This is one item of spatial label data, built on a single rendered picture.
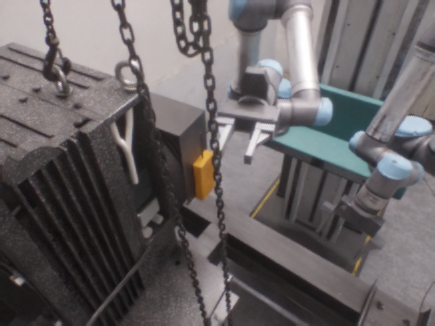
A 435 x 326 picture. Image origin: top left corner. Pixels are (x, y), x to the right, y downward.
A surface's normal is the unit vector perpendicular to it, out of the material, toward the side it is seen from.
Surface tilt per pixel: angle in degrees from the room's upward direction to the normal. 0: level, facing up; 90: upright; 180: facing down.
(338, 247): 0
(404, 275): 0
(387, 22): 90
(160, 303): 0
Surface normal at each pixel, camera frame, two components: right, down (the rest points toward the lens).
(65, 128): -0.01, -0.71
